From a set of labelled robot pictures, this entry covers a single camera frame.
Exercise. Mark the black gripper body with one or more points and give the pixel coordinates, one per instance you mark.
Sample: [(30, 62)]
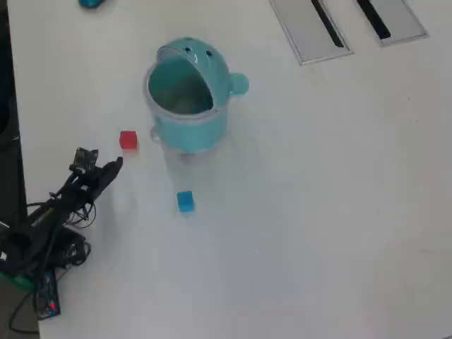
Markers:
[(88, 182)]

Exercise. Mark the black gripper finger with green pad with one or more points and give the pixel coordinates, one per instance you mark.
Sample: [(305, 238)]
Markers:
[(117, 166), (107, 169)]

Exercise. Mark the red lego block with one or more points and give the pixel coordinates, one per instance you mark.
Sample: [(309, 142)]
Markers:
[(128, 139)]

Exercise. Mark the blue lego block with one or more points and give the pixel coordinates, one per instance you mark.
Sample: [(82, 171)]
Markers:
[(185, 202)]

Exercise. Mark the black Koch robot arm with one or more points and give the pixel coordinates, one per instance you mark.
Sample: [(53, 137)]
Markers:
[(39, 240)]

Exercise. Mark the teal whale-shaped bin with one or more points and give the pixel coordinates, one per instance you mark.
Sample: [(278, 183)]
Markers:
[(190, 130)]

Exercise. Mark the blue circuit board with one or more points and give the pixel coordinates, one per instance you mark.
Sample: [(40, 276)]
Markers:
[(47, 295)]

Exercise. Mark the green table clamp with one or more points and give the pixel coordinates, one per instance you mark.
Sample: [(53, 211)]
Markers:
[(16, 280)]

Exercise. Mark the small teal object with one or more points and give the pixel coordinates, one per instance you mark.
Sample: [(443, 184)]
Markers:
[(90, 3)]

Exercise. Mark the bare wrist camera board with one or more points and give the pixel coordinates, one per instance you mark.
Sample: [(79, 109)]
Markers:
[(85, 159)]

